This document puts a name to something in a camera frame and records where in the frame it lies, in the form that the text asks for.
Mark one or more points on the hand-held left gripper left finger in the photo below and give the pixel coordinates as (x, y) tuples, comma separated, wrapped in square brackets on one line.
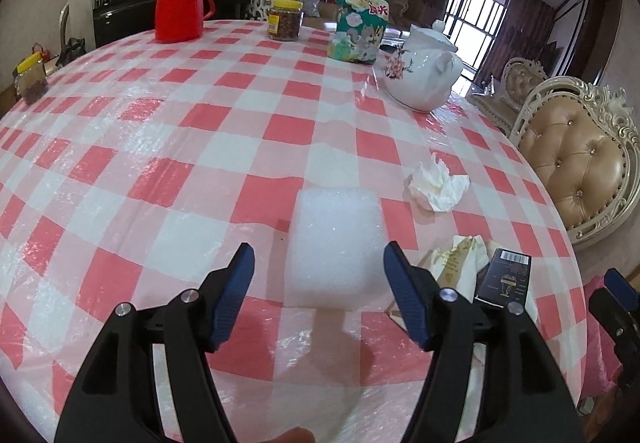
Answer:
[(232, 293)]

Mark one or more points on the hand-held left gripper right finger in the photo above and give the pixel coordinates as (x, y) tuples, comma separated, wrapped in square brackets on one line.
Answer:
[(407, 293)]

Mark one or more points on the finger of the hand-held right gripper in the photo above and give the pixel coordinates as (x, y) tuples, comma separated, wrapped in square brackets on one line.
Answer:
[(617, 284), (607, 315)]

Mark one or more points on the white paper wrapper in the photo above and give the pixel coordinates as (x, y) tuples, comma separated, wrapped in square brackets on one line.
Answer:
[(457, 265)]

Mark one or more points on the white foam block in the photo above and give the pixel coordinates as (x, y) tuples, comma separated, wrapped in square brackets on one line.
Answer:
[(332, 248)]

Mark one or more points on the black cardboard box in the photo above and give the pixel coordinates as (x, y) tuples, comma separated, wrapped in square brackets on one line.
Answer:
[(502, 278)]

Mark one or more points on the white tissue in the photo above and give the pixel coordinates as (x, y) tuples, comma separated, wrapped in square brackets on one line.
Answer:
[(437, 185)]

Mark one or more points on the person's left hand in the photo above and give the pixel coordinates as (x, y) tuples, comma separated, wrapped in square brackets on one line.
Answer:
[(295, 437)]

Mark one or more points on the cream ornate dining chair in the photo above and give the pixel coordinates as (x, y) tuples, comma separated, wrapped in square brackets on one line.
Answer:
[(575, 158)]

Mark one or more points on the pink checked tablecloth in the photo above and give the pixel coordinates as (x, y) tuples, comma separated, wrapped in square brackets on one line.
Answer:
[(175, 148)]

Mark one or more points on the cream ornate sofa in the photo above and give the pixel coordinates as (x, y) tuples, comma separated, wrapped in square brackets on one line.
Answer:
[(505, 98)]

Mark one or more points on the white ceramic teapot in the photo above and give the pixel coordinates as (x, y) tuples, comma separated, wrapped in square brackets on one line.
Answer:
[(425, 73)]

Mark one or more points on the green snack bag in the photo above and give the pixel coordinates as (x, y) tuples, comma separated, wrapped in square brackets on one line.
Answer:
[(357, 23)]

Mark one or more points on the yellow-lidded glass jar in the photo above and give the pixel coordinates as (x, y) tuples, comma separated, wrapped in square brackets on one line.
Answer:
[(31, 83), (285, 23)]

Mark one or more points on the barred window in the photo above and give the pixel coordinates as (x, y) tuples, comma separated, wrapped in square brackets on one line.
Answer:
[(477, 23)]

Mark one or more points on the black bag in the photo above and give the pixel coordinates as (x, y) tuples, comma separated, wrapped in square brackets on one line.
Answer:
[(70, 54)]

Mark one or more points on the red thermos jug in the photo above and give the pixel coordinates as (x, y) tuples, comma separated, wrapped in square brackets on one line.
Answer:
[(177, 3)]

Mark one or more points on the black piano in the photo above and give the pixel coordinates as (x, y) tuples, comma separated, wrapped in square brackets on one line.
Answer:
[(125, 18)]

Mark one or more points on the red handbag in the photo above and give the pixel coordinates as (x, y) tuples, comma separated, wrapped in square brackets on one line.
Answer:
[(41, 52)]

